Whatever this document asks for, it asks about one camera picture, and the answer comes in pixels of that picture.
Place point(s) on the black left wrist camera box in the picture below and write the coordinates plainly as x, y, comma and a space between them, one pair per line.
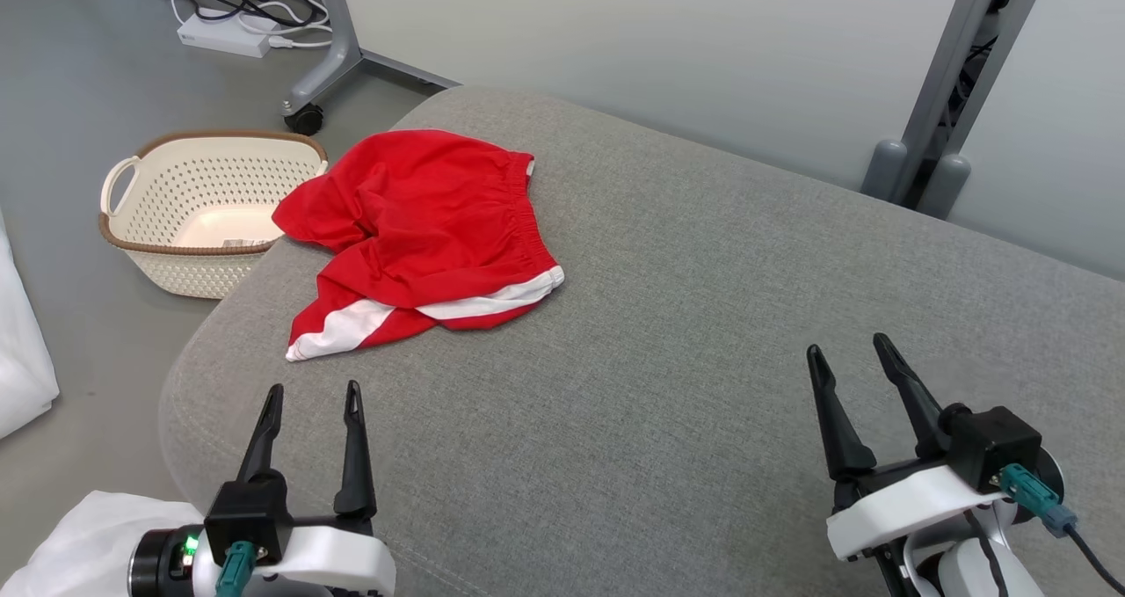
248, 513

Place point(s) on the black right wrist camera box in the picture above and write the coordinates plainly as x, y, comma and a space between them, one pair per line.
993, 443

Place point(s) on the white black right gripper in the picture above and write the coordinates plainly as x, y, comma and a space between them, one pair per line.
896, 509

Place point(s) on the grey partition post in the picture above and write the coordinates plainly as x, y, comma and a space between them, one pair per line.
958, 61

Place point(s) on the cream perforated laundry basket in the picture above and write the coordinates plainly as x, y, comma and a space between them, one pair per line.
176, 184

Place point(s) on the white plastic bag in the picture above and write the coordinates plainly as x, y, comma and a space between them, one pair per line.
88, 544
22, 351

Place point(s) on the black caster wheel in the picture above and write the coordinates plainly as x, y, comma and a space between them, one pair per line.
306, 120

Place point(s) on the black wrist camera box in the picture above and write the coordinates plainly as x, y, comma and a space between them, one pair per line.
248, 513
993, 443

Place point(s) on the grey metal stand leg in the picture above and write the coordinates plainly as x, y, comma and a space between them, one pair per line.
338, 43

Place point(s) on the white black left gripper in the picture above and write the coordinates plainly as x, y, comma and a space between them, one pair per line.
343, 562

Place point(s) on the red shorts with white trim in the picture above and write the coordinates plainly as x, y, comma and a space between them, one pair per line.
422, 228

